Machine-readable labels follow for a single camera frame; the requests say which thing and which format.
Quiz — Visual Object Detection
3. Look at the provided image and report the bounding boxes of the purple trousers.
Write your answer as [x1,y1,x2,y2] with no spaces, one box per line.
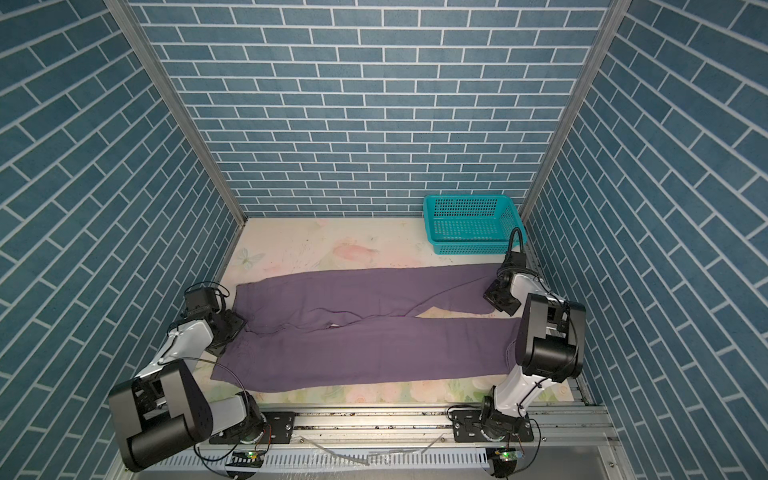
[211,264,521,393]

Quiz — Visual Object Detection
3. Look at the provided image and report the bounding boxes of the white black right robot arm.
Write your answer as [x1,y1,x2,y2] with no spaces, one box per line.
[479,267,587,441]

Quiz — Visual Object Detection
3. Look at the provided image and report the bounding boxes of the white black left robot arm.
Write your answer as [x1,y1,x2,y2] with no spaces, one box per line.
[108,310,267,472]

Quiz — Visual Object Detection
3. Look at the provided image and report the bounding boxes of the teal plastic basket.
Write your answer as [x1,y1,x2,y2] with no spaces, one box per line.
[423,195,527,255]

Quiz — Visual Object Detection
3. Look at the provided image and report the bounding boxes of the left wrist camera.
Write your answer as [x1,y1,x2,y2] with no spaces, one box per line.
[184,285,226,319]

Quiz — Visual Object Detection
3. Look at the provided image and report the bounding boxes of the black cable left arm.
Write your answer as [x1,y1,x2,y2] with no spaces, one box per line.
[182,280,232,301]

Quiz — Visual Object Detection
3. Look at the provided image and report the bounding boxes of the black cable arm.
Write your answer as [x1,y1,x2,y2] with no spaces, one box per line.
[182,280,232,301]
[506,226,529,271]

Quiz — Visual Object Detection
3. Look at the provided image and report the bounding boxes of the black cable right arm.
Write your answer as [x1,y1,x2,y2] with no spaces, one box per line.
[506,226,529,271]

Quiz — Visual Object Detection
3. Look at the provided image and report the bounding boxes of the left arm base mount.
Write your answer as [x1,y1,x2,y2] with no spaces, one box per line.
[209,411,296,445]

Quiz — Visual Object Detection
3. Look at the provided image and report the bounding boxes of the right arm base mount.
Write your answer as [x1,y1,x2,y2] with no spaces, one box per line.
[446,406,534,443]

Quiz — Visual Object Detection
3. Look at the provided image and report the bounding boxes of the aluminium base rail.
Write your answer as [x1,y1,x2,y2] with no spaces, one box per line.
[140,405,634,479]

